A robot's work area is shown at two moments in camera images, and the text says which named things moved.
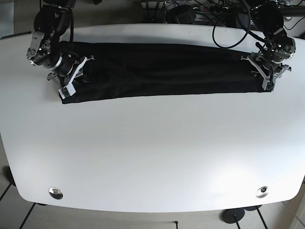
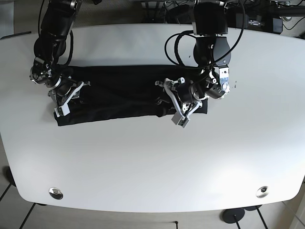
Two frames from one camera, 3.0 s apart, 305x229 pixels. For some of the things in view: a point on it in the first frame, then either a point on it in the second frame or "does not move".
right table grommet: (262, 192) does not move
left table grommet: (55, 192) does not move
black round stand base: (232, 215) does not move
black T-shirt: (122, 71) → (117, 92)
